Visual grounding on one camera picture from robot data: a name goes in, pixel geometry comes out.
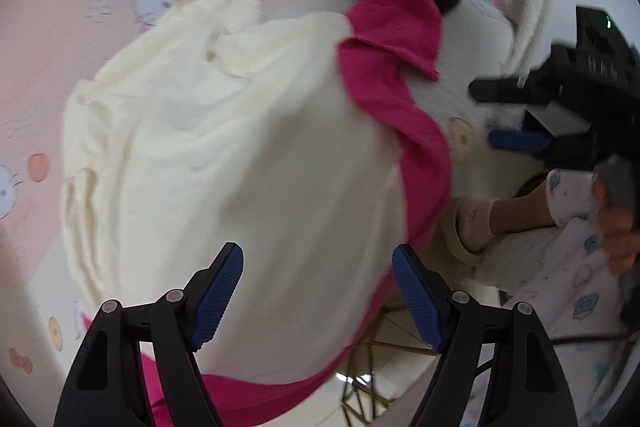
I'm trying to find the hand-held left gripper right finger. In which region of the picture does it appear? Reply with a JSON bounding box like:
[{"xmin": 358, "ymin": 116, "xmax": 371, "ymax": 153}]
[{"xmin": 392, "ymin": 244, "xmax": 578, "ymax": 427}]

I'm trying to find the cream and magenta garment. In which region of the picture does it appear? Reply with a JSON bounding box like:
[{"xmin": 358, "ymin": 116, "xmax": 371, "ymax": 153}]
[{"xmin": 60, "ymin": 0, "xmax": 453, "ymax": 427}]

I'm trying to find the light green slipper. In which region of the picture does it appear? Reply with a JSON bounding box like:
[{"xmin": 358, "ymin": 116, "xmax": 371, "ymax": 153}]
[{"xmin": 439, "ymin": 202, "xmax": 488, "ymax": 269}]

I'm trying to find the gold wire table frame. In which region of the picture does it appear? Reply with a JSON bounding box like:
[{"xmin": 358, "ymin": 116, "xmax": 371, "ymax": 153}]
[{"xmin": 340, "ymin": 307, "xmax": 436, "ymax": 427}]

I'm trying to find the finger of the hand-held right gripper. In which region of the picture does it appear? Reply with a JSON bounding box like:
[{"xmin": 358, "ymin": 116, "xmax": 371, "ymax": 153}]
[
  {"xmin": 470, "ymin": 67, "xmax": 556, "ymax": 104},
  {"xmin": 489, "ymin": 129, "xmax": 556, "ymax": 154}
]

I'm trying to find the person's right hand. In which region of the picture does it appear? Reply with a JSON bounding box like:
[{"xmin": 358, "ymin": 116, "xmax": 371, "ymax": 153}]
[{"xmin": 597, "ymin": 202, "xmax": 640, "ymax": 275}]

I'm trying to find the person's bare lower leg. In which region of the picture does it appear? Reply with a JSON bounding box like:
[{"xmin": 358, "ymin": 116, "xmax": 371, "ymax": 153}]
[{"xmin": 489, "ymin": 189, "xmax": 557, "ymax": 235}]

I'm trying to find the pink cat printed blanket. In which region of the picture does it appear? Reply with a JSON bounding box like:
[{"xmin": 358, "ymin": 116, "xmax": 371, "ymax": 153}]
[{"xmin": 0, "ymin": 0, "xmax": 558, "ymax": 378}]

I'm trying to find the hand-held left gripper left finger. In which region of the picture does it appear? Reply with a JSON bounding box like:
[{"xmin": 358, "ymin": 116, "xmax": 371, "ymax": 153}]
[{"xmin": 54, "ymin": 243, "xmax": 244, "ymax": 427}]

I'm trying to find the pale pink sock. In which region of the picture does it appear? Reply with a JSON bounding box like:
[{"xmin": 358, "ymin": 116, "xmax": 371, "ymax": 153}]
[{"xmin": 454, "ymin": 197, "xmax": 501, "ymax": 253}]

